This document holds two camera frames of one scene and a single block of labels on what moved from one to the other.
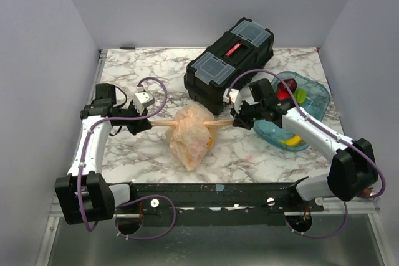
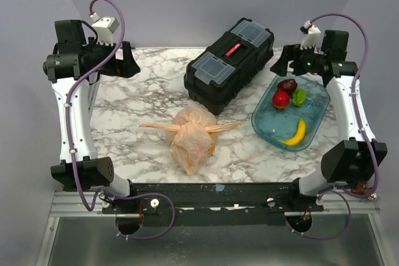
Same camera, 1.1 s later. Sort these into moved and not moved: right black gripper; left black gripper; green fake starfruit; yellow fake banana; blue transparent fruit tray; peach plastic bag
Moved: right black gripper; left black gripper
Not moved: green fake starfruit; peach plastic bag; blue transparent fruit tray; yellow fake banana
